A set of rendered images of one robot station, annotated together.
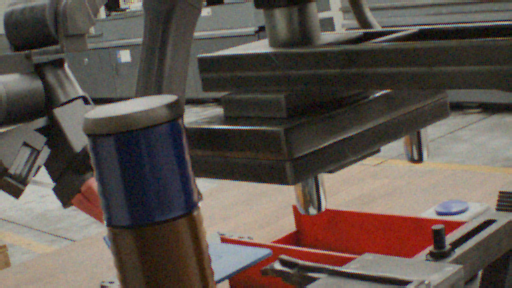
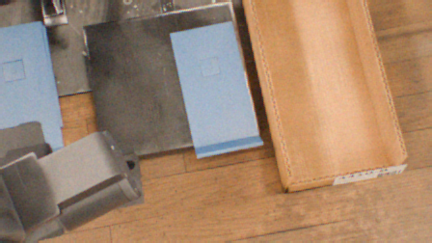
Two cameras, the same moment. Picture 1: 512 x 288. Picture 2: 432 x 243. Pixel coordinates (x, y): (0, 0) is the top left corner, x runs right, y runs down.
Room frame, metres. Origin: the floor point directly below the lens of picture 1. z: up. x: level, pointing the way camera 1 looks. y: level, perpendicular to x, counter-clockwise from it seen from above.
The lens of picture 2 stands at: (0.89, 0.40, 1.78)
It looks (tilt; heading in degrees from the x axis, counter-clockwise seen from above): 72 degrees down; 214
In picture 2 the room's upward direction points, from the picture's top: 2 degrees counter-clockwise
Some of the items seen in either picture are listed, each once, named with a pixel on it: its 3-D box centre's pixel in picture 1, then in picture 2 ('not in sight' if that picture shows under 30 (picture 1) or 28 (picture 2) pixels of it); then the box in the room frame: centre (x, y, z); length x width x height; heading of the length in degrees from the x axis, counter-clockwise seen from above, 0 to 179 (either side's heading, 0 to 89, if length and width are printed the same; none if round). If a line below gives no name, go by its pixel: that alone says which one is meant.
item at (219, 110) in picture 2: not in sight; (215, 87); (0.63, 0.23, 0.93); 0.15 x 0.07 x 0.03; 44
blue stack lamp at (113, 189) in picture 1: (142, 166); not in sight; (0.32, 0.04, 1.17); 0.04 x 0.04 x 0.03
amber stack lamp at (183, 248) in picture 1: (160, 254); not in sight; (0.32, 0.04, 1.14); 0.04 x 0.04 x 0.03
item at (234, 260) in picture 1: (183, 245); (15, 94); (0.76, 0.08, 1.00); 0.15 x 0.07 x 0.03; 44
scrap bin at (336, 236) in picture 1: (346, 256); not in sight; (0.86, -0.08, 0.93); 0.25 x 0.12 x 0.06; 43
